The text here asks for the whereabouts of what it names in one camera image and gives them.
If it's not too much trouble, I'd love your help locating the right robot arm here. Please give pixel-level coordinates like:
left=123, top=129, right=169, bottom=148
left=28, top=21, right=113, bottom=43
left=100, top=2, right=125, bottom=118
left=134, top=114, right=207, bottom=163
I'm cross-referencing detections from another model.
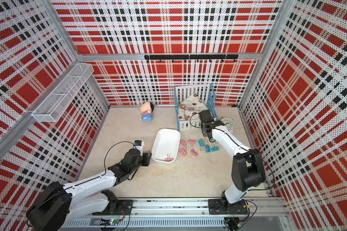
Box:
left=199, top=110, right=266, bottom=204

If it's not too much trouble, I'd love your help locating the white wire mesh shelf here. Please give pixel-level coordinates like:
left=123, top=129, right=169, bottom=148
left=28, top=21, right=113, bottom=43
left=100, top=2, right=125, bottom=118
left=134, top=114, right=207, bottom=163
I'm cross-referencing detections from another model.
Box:
left=31, top=63, right=93, bottom=122

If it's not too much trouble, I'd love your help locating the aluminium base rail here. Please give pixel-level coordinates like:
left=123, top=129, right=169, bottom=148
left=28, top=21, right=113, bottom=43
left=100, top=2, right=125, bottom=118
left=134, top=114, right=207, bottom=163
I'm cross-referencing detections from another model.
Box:
left=60, top=197, right=296, bottom=231

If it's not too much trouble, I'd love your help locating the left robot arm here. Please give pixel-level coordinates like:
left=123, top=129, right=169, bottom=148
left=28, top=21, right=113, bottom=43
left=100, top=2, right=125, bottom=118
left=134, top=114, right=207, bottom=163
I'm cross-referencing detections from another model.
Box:
left=26, top=148, right=152, bottom=231

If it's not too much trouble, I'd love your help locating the blue white toy crib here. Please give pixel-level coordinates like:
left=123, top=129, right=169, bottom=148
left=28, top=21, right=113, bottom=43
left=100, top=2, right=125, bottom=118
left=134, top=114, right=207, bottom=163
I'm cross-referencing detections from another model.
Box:
left=174, top=84, right=217, bottom=131

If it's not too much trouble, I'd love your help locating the black hook rail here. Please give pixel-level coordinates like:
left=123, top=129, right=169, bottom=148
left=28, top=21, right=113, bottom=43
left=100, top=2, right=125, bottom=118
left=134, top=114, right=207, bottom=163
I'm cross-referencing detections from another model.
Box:
left=144, top=54, right=239, bottom=61

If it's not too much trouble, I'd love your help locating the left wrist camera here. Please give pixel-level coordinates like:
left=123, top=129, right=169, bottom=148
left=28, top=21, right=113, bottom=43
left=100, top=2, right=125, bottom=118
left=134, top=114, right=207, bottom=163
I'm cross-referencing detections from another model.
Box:
left=134, top=140, right=144, bottom=152

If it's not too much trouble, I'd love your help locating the white alarm clock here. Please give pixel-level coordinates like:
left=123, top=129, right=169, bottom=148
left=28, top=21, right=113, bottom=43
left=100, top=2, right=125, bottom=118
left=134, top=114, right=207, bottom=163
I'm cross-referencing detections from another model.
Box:
left=221, top=117, right=234, bottom=133

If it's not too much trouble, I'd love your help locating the white plastic storage box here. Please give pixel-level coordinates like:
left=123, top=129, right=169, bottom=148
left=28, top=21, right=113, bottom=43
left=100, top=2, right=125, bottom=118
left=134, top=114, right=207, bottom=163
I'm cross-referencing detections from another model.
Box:
left=151, top=129, right=181, bottom=164

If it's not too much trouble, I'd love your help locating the patterned baby blanket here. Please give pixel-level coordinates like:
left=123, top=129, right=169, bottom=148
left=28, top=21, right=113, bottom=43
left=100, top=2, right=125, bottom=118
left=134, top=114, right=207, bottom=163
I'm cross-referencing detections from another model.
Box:
left=177, top=93, right=208, bottom=121

